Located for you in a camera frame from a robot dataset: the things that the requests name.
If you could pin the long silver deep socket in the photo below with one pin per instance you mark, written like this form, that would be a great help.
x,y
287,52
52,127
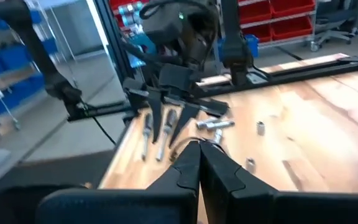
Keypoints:
x,y
204,122

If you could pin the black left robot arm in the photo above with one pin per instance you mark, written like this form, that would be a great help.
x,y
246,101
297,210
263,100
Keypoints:
x,y
179,28

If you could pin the blue bin shelf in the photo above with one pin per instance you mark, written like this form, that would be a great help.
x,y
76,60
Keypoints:
x,y
8,62

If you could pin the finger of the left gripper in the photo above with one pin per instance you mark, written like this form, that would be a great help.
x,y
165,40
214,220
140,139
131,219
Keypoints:
x,y
183,121
156,115

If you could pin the silver ratchet extension bar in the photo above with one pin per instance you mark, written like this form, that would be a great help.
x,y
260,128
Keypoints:
x,y
217,136

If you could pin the small silver socket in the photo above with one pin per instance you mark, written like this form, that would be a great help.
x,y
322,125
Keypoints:
x,y
250,165
260,128

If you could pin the grey office chair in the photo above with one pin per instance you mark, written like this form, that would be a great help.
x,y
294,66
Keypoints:
x,y
337,28

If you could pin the red bin shelf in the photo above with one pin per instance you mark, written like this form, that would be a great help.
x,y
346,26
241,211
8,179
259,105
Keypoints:
x,y
278,18

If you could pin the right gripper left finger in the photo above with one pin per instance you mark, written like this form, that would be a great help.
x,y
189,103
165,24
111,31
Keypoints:
x,y
188,174

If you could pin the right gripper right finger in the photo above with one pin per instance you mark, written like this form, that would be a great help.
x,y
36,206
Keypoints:
x,y
219,177

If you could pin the blue storage bin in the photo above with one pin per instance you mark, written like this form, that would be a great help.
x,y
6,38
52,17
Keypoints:
x,y
253,43

